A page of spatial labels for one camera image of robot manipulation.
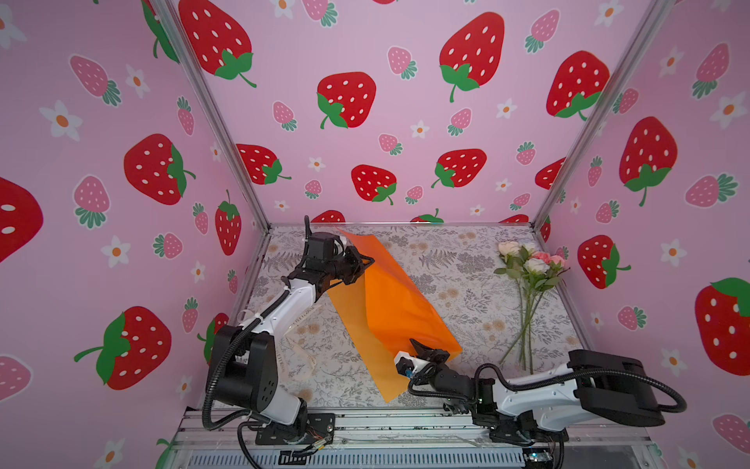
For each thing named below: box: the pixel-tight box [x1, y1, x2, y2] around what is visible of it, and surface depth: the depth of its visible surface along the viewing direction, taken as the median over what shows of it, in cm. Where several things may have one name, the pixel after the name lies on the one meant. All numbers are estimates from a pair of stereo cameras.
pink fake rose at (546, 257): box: [531, 251, 552, 264], surface depth 109 cm
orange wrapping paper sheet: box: [327, 229, 464, 404], surface depth 88 cm
